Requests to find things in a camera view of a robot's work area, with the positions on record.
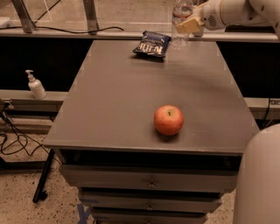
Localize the grey drawer cabinet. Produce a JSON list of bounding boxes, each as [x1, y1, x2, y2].
[[45, 40, 258, 224]]

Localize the clear plastic water bottle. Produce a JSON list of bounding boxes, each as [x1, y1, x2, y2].
[[171, 0, 193, 50]]

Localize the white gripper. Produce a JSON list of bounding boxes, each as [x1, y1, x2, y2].
[[175, 0, 226, 34]]

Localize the black stand leg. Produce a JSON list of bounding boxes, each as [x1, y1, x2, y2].
[[32, 149, 54, 203]]

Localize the red apple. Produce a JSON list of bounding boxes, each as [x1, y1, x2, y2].
[[154, 105, 185, 136]]

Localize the black cable on ledge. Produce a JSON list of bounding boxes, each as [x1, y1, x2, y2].
[[0, 25, 124, 35]]

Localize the black floor cables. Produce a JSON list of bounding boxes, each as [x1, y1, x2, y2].
[[0, 99, 62, 165]]

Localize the blue chip bag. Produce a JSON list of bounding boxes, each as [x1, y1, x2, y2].
[[133, 31, 172, 58]]

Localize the white pump dispenser bottle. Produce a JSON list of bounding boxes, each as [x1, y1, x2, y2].
[[25, 70, 46, 99]]

